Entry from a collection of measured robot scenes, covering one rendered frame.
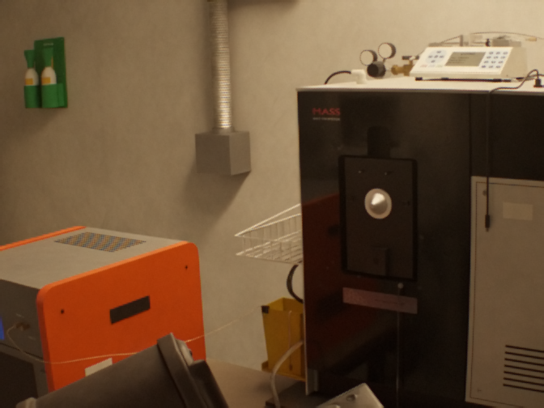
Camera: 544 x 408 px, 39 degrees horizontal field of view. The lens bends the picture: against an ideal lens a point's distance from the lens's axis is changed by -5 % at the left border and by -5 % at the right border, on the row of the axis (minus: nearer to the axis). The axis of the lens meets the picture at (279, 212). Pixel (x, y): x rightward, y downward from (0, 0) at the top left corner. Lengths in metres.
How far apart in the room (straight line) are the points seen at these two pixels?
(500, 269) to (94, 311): 0.77
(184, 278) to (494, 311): 0.64
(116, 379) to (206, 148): 2.64
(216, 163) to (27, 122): 1.43
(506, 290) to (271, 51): 1.83
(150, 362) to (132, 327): 0.98
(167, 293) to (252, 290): 1.75
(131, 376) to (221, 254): 2.85
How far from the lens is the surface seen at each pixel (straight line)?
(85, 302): 1.50
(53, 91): 3.97
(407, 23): 2.84
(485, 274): 1.57
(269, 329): 1.90
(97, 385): 0.62
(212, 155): 3.21
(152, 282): 1.62
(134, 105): 3.67
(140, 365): 0.62
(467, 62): 1.89
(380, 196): 1.64
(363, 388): 0.53
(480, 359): 1.63
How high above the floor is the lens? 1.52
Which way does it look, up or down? 12 degrees down
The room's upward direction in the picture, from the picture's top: 2 degrees counter-clockwise
